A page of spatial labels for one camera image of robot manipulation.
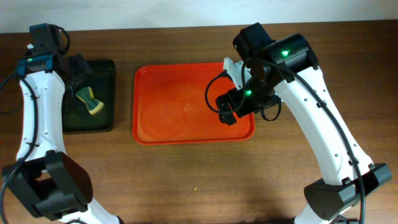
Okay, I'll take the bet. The yellow green scrub sponge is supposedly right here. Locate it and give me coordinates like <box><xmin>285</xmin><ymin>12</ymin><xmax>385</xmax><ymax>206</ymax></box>
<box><xmin>76</xmin><ymin>86</ymin><xmax>104</xmax><ymax>115</ymax></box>

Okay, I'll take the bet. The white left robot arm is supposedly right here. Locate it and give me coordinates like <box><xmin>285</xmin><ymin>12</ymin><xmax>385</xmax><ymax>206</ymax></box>
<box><xmin>2</xmin><ymin>54</ymin><xmax>122</xmax><ymax>223</ymax></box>

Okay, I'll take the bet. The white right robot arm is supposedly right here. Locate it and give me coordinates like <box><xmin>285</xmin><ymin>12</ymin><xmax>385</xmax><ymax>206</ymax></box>
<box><xmin>215</xmin><ymin>30</ymin><xmax>392</xmax><ymax>223</ymax></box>

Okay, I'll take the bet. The black plastic tray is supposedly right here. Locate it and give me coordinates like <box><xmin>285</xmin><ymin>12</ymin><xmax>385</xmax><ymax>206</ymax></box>
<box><xmin>62</xmin><ymin>60</ymin><xmax>116</xmax><ymax>134</ymax></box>

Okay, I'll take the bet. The red plastic tray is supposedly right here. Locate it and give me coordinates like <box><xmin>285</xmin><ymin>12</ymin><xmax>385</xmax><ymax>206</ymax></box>
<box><xmin>132</xmin><ymin>62</ymin><xmax>255</xmax><ymax>146</ymax></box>

